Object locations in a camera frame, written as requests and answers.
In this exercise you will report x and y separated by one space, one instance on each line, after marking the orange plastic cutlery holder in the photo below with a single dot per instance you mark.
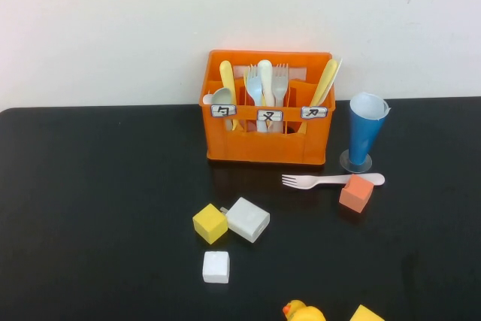
263 148

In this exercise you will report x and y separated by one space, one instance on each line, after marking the grey plastic spoon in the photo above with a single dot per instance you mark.
223 95

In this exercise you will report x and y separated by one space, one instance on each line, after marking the white plastic spoon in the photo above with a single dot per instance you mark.
206 99

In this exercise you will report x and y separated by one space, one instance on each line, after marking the light blue plastic fork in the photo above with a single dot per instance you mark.
255 86

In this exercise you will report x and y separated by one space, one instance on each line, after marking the white charger block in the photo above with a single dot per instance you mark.
248 219

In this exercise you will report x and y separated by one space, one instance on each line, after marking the pink plastic fork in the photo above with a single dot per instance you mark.
312 182

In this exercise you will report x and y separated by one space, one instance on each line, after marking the yellow foam cube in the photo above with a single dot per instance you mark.
209 223

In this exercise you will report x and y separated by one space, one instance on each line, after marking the yellow plastic knife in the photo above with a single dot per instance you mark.
325 80

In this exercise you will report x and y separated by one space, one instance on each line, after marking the pale cream plastic knife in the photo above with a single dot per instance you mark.
338 73

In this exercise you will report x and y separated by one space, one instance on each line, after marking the blue paper cone cup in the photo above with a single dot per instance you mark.
362 137

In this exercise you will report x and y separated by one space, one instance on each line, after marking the orange foam cube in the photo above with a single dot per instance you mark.
355 195

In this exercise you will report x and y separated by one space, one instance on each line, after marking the white foam cube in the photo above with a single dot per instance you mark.
216 267

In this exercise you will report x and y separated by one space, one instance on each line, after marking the yellow rubber duck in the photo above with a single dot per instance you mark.
306 313

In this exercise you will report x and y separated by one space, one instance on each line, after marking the yellow foam block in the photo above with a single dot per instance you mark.
364 315

